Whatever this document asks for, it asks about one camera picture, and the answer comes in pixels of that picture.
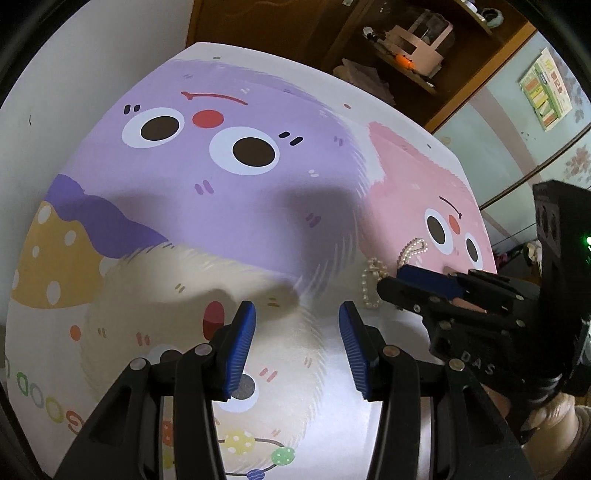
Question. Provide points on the cartoon printed table mat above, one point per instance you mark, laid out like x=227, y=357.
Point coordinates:
x=277, y=207

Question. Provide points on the wooden cabinet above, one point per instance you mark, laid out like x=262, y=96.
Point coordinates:
x=258, y=27

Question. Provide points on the wall calendar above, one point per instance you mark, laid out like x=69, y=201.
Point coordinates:
x=547, y=87

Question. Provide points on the teal round dish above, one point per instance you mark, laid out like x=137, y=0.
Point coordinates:
x=493, y=17

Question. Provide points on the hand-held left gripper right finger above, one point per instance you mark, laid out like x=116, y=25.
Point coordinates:
x=355, y=350

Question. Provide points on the person's right hand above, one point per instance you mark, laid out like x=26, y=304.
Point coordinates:
x=561, y=413

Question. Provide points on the folded beige cloth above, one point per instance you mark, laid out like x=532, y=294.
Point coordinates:
x=364, y=76

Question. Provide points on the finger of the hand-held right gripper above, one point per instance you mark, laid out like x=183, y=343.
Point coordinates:
x=429, y=279
x=415, y=297

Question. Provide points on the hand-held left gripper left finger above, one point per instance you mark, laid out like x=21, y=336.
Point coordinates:
x=240, y=346

